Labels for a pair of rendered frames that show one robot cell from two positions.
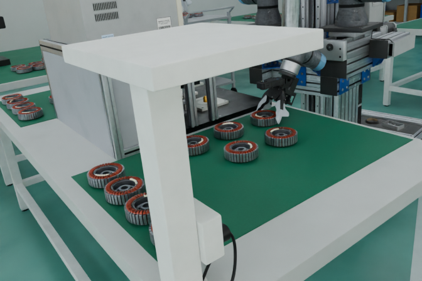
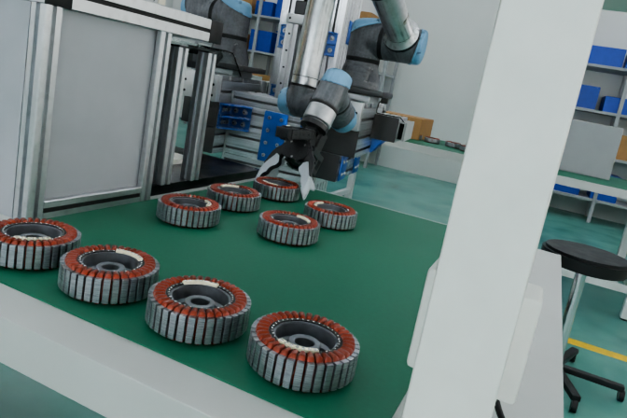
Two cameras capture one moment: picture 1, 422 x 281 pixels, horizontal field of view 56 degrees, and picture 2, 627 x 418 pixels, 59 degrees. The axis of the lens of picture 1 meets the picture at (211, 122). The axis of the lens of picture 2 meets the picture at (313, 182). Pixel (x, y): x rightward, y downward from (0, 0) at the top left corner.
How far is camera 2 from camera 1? 0.60 m
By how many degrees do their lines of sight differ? 33
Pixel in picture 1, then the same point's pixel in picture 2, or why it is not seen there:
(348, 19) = (361, 77)
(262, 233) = not seen: hidden behind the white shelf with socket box
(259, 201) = (389, 303)
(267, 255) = not seen: hidden behind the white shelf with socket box
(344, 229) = (556, 346)
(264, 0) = (232, 26)
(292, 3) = (323, 25)
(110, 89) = (52, 58)
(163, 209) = (533, 248)
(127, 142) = (50, 187)
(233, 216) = (374, 327)
